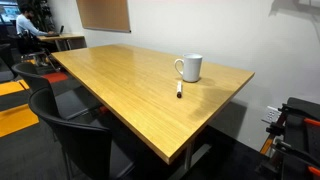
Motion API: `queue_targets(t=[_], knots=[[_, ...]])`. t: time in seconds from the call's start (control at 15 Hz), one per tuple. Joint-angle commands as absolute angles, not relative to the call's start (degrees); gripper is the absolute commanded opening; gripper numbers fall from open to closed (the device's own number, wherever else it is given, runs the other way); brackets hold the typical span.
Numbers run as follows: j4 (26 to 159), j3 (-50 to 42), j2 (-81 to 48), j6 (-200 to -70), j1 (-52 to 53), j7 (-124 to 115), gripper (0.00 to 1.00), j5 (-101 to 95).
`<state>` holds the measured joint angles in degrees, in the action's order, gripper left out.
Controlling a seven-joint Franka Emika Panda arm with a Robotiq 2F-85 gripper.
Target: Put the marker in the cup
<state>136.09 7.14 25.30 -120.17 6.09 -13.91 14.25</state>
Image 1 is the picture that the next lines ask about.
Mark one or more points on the white marker with dark cap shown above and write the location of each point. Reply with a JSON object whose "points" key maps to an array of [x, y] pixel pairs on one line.
{"points": [[179, 89]]}

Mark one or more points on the wooden table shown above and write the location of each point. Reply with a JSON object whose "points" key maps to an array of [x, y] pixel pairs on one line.
{"points": [[140, 87]]}

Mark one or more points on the white ceramic mug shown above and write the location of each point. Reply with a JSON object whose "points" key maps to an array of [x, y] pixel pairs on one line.
{"points": [[189, 67]]}

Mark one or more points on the far black chair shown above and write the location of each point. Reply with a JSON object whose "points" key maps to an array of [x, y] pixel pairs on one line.
{"points": [[70, 104]]}

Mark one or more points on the black chair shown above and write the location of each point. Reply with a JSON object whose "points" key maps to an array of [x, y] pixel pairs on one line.
{"points": [[89, 147], [70, 104]]}

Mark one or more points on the cork pin board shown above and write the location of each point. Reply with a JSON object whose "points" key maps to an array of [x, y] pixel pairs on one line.
{"points": [[110, 15]]}

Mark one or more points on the near black chair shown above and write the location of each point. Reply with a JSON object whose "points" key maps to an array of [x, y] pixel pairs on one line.
{"points": [[89, 147]]}

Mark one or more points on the small wooden desk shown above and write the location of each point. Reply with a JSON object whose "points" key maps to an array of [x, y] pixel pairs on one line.
{"points": [[60, 37]]}

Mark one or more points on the black robot mounting stand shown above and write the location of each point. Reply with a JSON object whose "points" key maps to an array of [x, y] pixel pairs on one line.
{"points": [[293, 143]]}

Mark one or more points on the seated person in blue shirt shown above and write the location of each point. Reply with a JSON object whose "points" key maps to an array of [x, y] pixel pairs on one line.
{"points": [[24, 21]]}

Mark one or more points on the white wall power outlet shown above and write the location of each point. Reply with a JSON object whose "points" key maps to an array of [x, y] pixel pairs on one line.
{"points": [[271, 115]]}

